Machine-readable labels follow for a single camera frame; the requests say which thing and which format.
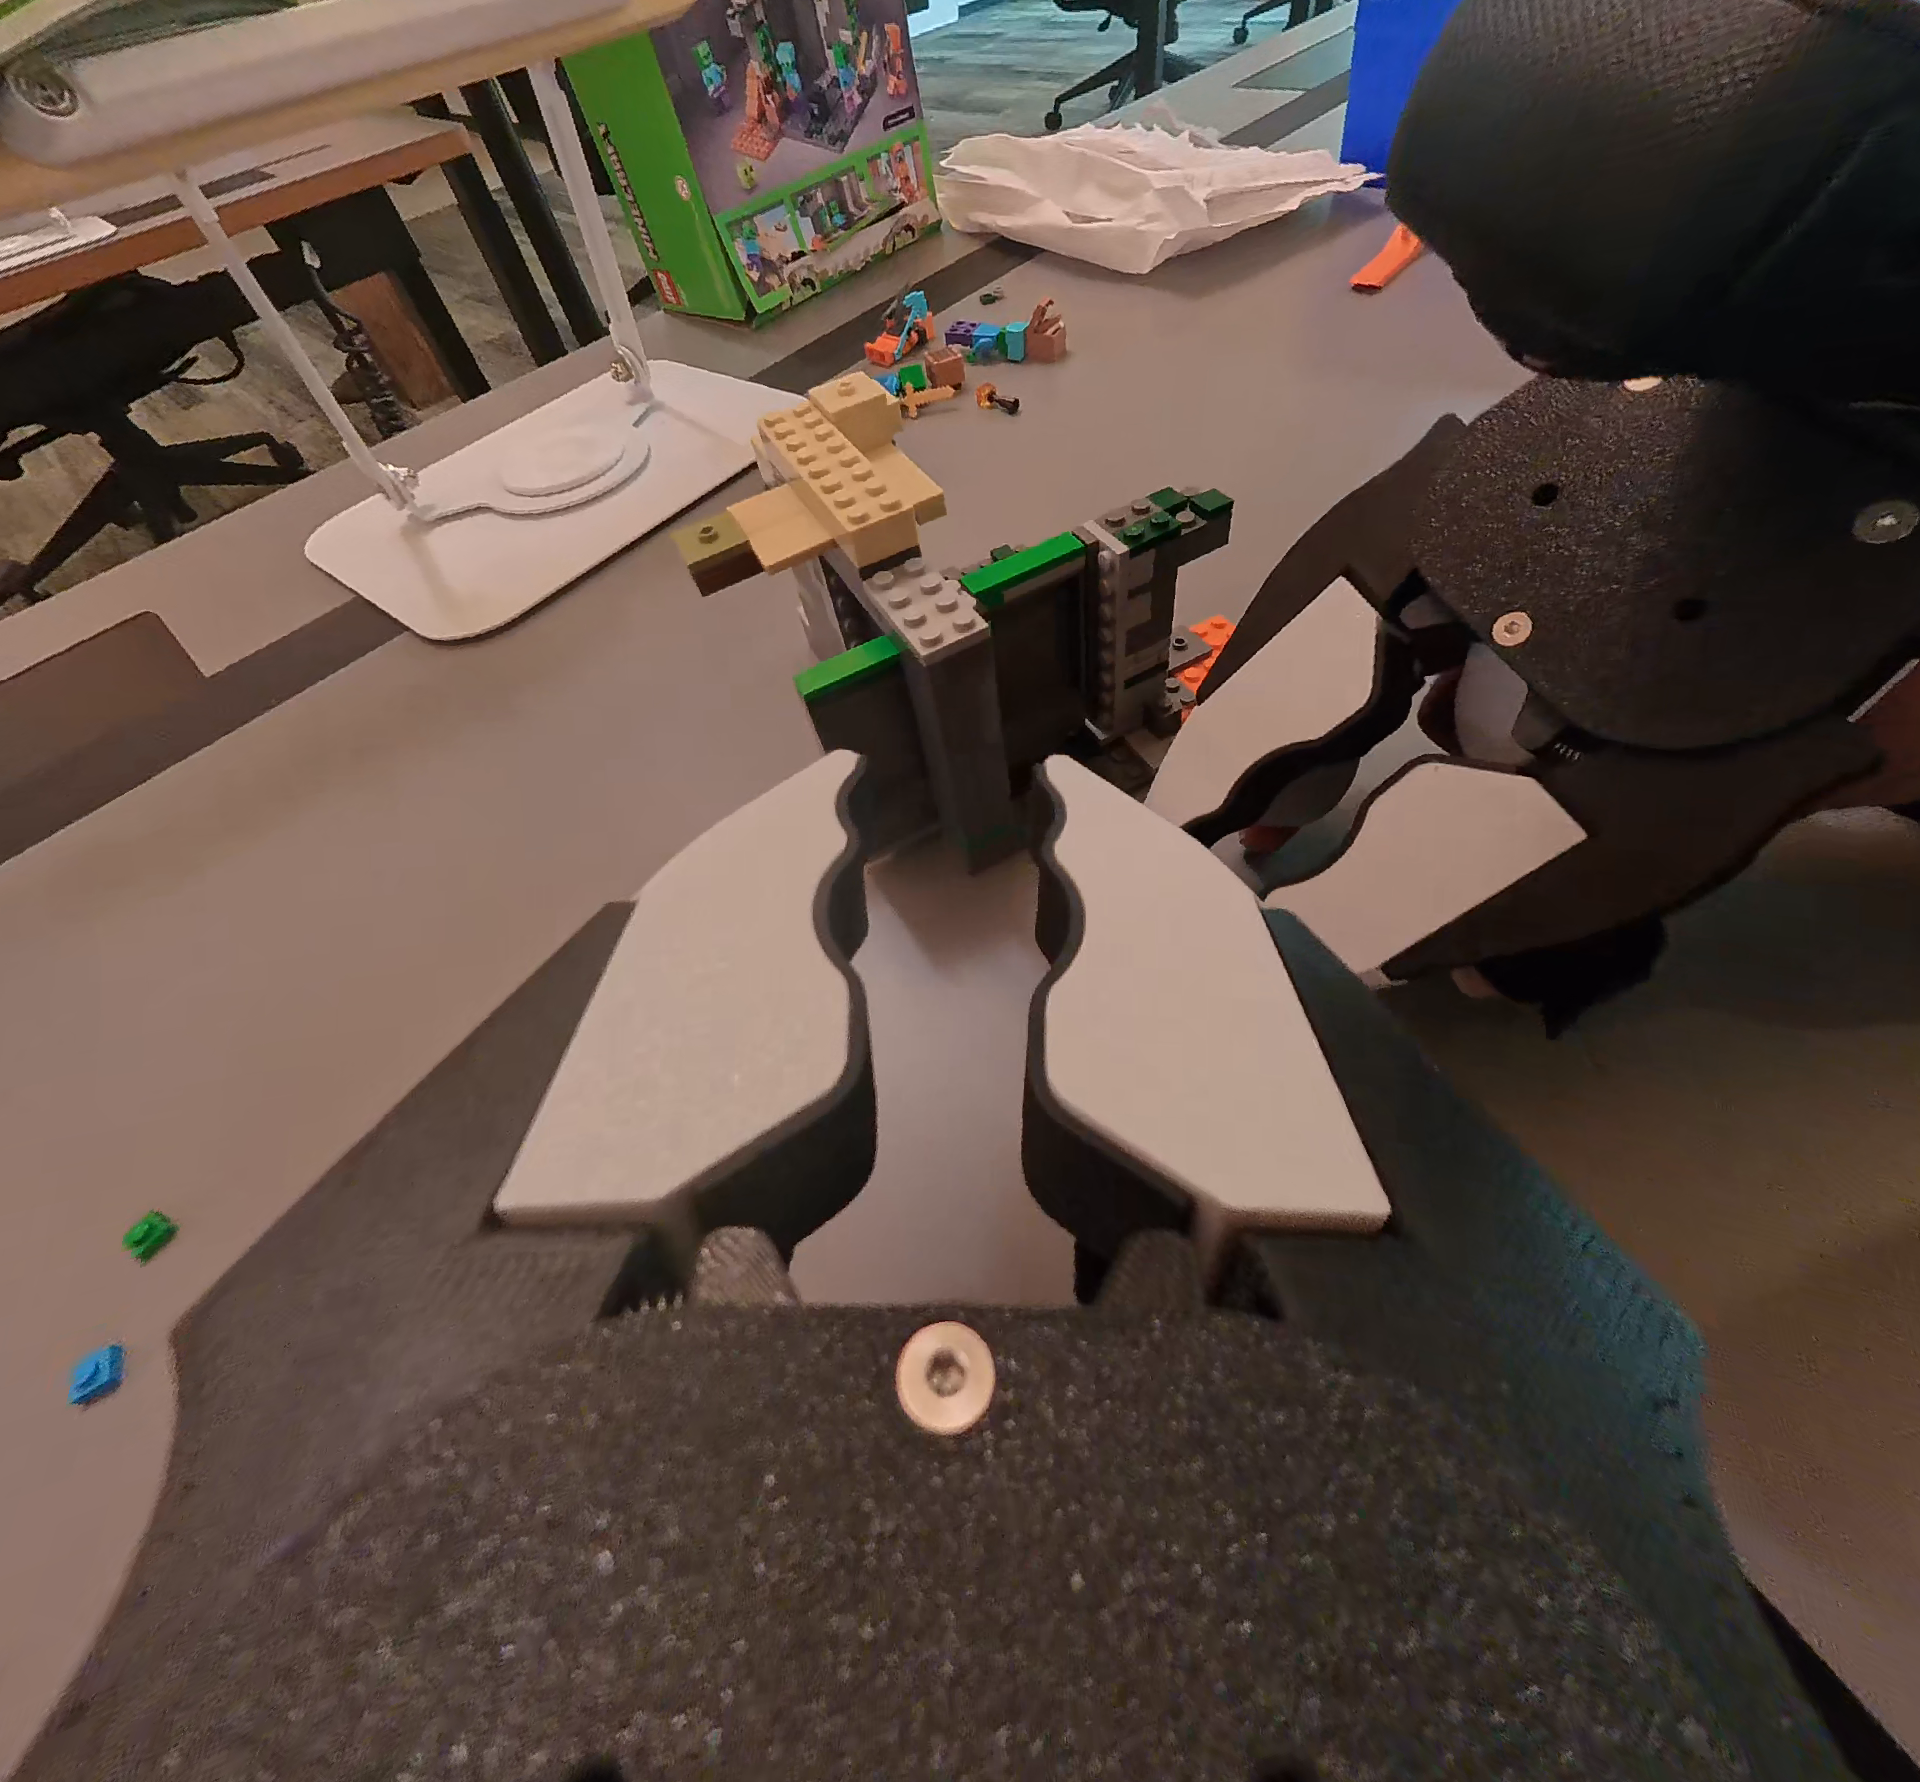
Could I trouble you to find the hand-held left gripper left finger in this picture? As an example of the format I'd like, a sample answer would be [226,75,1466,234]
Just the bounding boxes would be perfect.
[492,748,879,1233]

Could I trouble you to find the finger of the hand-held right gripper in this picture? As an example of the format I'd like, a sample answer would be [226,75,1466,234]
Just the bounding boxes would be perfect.
[1251,748,1588,981]
[1145,572,1382,839]

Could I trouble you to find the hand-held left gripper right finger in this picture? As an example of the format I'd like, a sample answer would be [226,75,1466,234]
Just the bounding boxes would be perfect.
[1027,748,1399,1235]

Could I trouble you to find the brick building model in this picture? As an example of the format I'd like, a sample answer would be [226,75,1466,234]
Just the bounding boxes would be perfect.
[673,372,1237,871]

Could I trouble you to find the brown top office desk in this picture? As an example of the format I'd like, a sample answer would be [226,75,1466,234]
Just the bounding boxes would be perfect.
[0,112,481,421]

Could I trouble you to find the person's right hand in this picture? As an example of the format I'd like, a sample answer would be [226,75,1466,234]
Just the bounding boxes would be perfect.
[1831,660,1920,826]

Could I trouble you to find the pile of small brick figures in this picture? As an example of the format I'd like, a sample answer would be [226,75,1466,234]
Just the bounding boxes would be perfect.
[866,286,1077,421]

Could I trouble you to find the crumpled white paper bag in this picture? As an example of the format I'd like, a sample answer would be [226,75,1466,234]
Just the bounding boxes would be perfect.
[928,112,1382,279]

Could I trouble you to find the blue plastic bin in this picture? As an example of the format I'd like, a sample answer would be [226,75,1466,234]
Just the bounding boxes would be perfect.
[1337,0,1502,192]

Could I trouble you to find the toy brick set box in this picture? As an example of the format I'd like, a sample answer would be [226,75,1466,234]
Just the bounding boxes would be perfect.
[557,0,945,332]

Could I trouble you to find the small white book stand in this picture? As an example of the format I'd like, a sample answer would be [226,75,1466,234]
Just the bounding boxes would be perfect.
[0,210,120,279]

